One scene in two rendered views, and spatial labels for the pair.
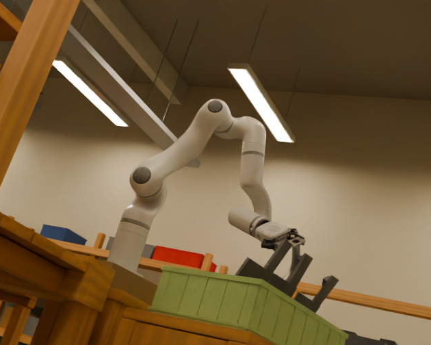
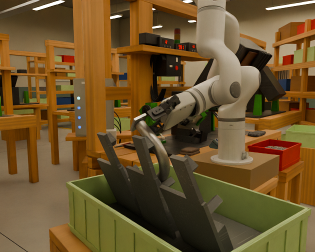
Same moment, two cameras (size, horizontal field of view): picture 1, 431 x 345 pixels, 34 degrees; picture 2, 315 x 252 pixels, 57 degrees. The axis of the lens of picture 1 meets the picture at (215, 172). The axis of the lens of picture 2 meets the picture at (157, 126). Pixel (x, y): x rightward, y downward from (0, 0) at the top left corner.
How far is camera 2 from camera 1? 2.87 m
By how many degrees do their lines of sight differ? 101
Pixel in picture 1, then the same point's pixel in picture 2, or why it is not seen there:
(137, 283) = (216, 170)
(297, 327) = (107, 233)
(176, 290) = not seen: hidden behind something
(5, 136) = (89, 120)
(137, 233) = (219, 128)
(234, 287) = (92, 187)
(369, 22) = not seen: outside the picture
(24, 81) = (86, 93)
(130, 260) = (220, 151)
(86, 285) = not seen: hidden behind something
